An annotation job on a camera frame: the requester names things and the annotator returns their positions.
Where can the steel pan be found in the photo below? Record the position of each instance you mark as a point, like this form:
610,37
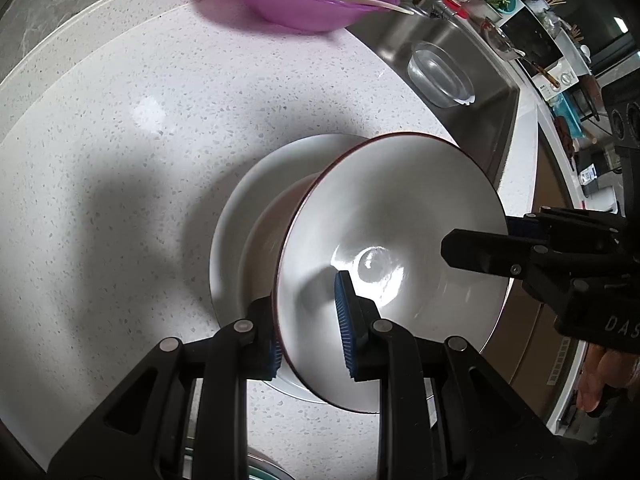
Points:
500,40

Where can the person's right hand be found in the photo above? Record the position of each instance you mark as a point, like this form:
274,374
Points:
605,375

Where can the brown cabinet front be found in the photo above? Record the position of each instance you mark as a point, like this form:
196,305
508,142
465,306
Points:
530,340

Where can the white bowl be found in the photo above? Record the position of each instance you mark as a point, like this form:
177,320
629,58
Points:
235,240

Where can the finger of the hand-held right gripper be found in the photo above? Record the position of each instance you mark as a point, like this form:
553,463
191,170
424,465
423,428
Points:
530,229
480,252

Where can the clear glass bowl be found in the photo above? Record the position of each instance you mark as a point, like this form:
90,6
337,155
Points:
440,72

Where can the red-rimmed patterned bowl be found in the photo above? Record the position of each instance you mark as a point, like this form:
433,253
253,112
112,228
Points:
400,240

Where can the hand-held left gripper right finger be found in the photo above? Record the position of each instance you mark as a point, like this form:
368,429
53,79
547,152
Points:
346,325

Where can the white spoon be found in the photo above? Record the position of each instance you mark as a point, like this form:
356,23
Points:
380,5

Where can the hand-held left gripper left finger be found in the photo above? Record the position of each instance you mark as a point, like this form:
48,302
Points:
274,355

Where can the stainless steel sink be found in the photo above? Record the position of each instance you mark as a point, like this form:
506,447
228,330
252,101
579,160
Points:
480,125

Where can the white microwave oven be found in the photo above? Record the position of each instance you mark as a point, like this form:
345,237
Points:
545,55

